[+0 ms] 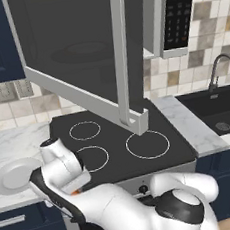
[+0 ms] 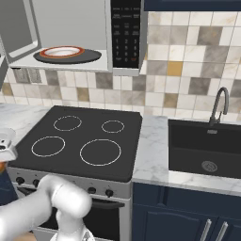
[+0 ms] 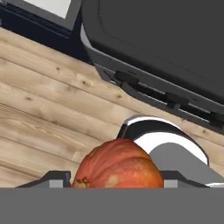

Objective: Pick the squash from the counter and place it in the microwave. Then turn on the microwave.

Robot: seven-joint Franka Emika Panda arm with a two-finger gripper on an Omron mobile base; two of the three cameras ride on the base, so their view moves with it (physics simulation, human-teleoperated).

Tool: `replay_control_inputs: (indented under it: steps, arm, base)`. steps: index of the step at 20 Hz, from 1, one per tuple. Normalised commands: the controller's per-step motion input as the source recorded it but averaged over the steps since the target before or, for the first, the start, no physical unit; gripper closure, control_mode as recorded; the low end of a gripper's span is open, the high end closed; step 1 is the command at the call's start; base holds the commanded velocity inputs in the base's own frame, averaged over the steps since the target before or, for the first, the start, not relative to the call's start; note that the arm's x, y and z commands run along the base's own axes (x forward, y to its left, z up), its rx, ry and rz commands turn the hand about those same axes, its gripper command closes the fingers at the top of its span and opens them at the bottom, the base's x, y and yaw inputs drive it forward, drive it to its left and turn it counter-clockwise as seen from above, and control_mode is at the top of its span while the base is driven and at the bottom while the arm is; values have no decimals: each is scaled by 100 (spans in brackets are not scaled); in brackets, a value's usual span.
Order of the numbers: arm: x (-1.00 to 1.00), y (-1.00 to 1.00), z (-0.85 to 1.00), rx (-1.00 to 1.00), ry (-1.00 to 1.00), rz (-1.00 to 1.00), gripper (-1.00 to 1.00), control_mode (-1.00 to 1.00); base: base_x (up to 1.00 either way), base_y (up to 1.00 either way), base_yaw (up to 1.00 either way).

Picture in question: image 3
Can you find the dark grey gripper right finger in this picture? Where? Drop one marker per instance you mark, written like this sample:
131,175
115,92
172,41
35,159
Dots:
175,179

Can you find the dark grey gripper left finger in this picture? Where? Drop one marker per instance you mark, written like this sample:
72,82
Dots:
59,178

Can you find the orange squash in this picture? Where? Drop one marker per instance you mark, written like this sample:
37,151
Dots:
119,166

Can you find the black and white round object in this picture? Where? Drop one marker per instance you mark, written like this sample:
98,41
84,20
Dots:
172,145

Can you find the grey framed white panel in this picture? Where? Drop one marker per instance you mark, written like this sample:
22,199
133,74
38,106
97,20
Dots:
52,7

